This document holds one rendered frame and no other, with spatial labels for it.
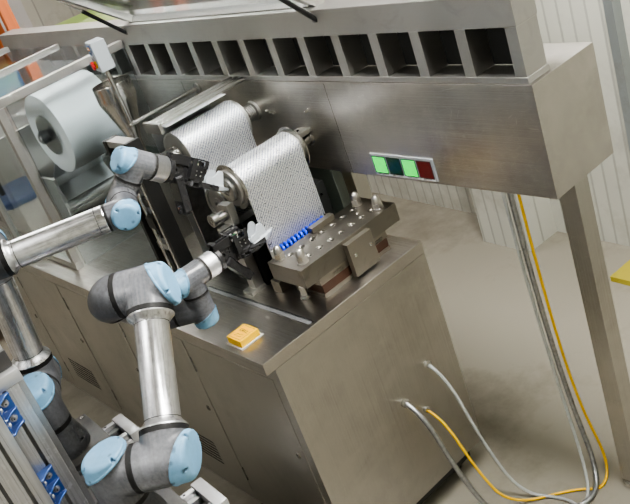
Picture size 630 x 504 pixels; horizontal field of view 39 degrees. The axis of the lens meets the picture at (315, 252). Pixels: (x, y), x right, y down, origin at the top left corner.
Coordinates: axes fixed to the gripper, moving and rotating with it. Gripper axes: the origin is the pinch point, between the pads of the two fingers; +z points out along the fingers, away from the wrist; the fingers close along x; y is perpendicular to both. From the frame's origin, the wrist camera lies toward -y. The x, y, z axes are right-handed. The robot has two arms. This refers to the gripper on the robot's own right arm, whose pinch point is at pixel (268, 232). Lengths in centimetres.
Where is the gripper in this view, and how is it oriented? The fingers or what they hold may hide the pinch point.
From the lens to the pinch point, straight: 267.2
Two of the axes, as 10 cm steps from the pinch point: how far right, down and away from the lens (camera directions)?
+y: -3.1, -8.5, -4.3
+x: -6.3, -1.5, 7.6
